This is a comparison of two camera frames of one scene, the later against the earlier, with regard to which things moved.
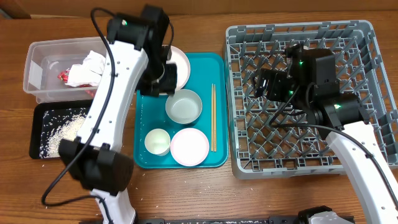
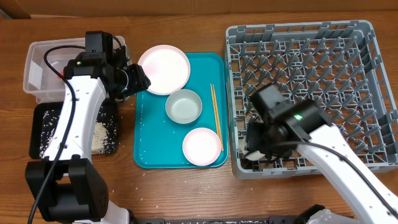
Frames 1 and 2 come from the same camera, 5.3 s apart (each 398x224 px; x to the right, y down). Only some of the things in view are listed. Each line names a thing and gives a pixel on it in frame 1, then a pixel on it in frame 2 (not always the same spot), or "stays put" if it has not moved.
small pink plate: [189, 147] to [201, 146]
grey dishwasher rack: [273, 139] stays put
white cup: [157, 141] to [253, 155]
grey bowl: [185, 107] stays put
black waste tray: [52, 121] stays put
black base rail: [287, 219] stays put
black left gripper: [168, 83] to [138, 81]
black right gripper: [274, 77] to [254, 141]
